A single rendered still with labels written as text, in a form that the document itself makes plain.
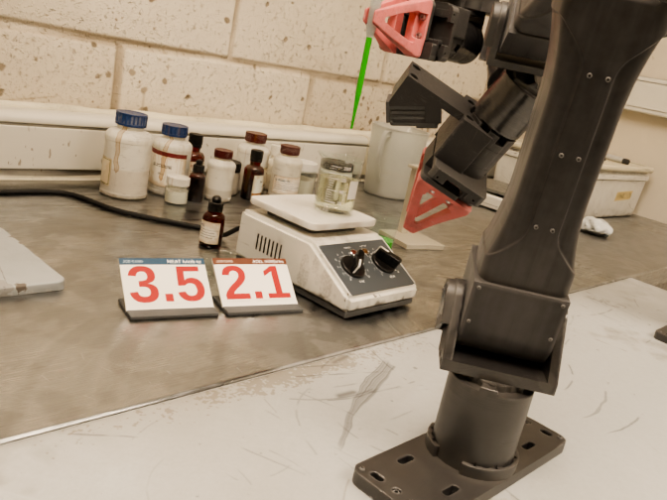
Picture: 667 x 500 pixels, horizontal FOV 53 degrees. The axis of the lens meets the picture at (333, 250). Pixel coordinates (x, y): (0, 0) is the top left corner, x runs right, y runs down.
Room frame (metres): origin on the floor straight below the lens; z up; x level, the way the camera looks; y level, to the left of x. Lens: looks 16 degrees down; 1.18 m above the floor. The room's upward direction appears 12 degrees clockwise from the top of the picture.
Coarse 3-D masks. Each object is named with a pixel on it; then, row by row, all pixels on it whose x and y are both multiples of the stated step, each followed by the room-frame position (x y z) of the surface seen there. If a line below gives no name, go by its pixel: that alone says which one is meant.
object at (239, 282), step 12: (216, 264) 0.69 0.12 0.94; (228, 264) 0.70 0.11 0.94; (240, 264) 0.70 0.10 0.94; (252, 264) 0.71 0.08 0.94; (264, 264) 0.72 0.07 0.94; (276, 264) 0.73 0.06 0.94; (228, 276) 0.68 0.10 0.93; (240, 276) 0.69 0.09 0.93; (252, 276) 0.70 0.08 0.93; (264, 276) 0.71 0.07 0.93; (276, 276) 0.72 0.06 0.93; (228, 288) 0.67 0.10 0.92; (240, 288) 0.68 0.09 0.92; (252, 288) 0.69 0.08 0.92; (264, 288) 0.70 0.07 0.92; (276, 288) 0.70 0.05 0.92; (288, 288) 0.71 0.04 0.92; (228, 300) 0.66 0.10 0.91; (240, 300) 0.67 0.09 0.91; (252, 300) 0.68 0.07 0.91
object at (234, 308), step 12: (216, 276) 0.68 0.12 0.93; (288, 276) 0.73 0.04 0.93; (216, 300) 0.67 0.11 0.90; (264, 300) 0.69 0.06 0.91; (276, 300) 0.69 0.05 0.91; (288, 300) 0.70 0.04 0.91; (228, 312) 0.64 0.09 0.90; (240, 312) 0.65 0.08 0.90; (252, 312) 0.66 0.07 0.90; (264, 312) 0.67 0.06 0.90; (276, 312) 0.67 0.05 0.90
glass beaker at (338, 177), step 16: (336, 160) 0.80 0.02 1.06; (352, 160) 0.80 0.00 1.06; (320, 176) 0.82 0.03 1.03; (336, 176) 0.80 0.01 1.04; (352, 176) 0.81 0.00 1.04; (320, 192) 0.81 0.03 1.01; (336, 192) 0.80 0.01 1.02; (352, 192) 0.81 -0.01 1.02; (320, 208) 0.80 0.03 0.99; (336, 208) 0.80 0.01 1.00; (352, 208) 0.82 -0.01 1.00
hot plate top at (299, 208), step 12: (264, 204) 0.80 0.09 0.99; (276, 204) 0.80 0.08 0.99; (288, 204) 0.81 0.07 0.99; (300, 204) 0.83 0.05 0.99; (312, 204) 0.84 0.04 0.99; (288, 216) 0.77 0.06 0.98; (300, 216) 0.77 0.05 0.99; (312, 216) 0.78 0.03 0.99; (324, 216) 0.79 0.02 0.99; (360, 216) 0.83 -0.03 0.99; (312, 228) 0.75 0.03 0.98; (324, 228) 0.76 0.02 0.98; (336, 228) 0.77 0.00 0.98
